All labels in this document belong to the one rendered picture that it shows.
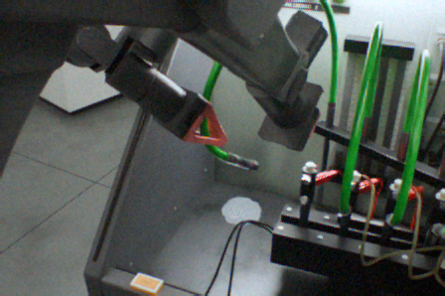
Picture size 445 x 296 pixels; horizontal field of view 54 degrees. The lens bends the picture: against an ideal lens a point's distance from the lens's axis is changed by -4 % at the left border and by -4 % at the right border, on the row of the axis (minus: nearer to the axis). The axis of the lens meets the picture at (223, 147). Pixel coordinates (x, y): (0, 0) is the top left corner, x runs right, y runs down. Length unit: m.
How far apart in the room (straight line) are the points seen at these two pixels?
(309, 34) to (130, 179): 0.46
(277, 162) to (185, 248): 0.33
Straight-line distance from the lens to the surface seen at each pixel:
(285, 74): 0.46
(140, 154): 0.88
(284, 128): 0.66
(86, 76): 3.68
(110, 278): 0.87
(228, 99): 1.16
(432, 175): 0.92
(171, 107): 0.65
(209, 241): 1.10
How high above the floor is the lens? 1.56
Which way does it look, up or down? 30 degrees down
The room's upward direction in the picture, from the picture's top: straight up
